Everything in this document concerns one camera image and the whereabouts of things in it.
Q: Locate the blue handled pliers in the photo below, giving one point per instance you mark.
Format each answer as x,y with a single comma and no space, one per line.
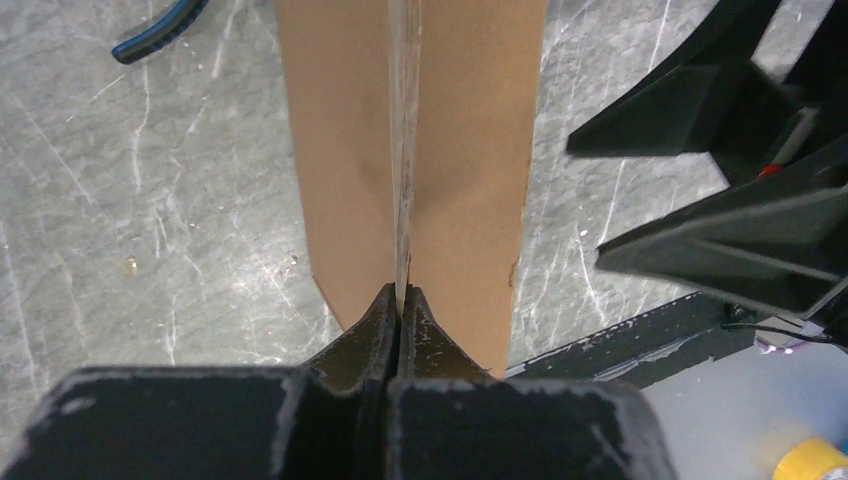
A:
161,33

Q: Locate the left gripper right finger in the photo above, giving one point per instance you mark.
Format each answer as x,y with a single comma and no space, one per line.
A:
458,428

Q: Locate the yellow tape roll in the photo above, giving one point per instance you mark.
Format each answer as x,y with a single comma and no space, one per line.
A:
812,459

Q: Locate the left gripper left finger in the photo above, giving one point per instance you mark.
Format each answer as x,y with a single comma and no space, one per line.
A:
319,420

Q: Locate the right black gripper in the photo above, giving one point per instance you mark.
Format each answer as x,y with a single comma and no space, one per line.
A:
777,244

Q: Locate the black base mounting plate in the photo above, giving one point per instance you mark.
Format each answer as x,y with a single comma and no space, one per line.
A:
649,347

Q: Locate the brown cardboard express box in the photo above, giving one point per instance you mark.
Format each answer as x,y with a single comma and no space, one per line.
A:
412,128

